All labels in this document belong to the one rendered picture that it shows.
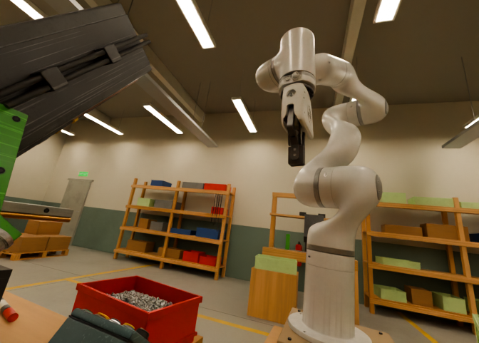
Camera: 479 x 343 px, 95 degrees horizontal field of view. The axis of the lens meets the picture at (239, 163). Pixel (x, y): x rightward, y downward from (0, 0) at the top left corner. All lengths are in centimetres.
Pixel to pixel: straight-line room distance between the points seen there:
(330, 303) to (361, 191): 27
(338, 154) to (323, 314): 44
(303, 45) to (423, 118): 641
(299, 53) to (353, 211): 40
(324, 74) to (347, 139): 22
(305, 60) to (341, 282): 52
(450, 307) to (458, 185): 241
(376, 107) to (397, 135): 562
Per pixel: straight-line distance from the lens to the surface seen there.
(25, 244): 655
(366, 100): 92
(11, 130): 50
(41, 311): 75
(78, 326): 55
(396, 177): 617
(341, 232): 63
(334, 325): 65
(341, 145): 77
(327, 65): 71
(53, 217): 64
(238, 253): 594
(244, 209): 593
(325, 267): 63
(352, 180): 62
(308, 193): 66
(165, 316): 71
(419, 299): 553
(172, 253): 613
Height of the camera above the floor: 113
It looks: 17 degrees up
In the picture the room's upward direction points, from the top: 7 degrees clockwise
